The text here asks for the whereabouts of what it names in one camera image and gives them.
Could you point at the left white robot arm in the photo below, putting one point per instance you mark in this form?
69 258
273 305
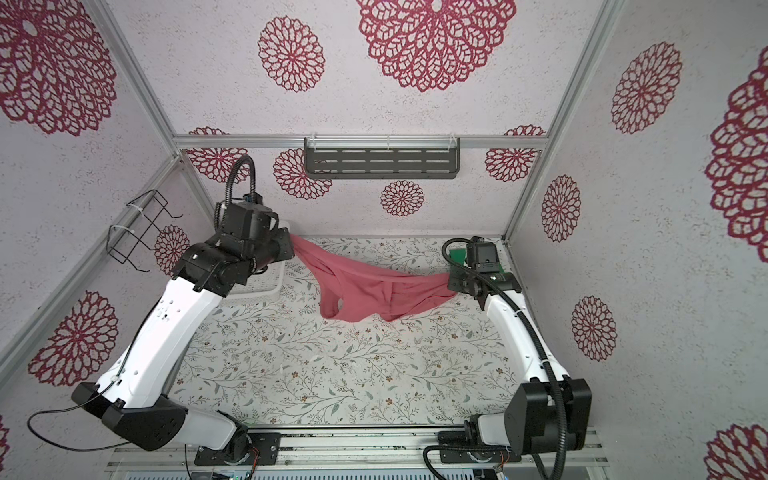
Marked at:
130 398

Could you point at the green tank top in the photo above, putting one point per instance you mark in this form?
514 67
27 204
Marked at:
458 255

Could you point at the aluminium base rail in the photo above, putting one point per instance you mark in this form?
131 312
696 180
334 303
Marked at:
337 448

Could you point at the pink tank top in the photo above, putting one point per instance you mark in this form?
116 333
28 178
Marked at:
352 291

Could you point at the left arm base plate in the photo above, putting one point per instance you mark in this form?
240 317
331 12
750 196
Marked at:
255 448

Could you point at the white plastic laundry basket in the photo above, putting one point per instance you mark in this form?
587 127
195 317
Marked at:
264 288

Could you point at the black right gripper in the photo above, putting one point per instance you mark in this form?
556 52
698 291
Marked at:
453 284

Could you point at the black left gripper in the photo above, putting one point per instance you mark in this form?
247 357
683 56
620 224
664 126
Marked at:
281 237

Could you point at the dark grey wall shelf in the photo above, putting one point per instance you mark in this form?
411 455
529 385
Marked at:
385 159

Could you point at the black wire wall rack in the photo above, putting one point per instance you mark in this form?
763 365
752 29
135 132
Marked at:
123 240

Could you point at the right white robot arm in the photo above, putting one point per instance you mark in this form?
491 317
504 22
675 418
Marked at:
549 410

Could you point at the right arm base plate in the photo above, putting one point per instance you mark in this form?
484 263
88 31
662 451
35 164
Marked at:
457 448

